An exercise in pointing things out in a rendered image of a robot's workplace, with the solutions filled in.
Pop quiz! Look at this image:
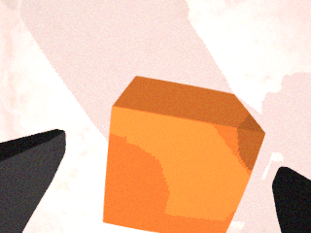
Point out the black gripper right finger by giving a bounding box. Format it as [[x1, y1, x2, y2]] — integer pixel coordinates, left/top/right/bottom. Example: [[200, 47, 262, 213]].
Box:
[[272, 166, 311, 233]]

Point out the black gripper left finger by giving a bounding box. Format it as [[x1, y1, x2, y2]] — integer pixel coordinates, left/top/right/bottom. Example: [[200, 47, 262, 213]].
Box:
[[0, 128, 66, 233]]

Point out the orange block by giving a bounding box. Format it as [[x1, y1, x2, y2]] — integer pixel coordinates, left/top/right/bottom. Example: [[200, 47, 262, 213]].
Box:
[[102, 75, 265, 233]]

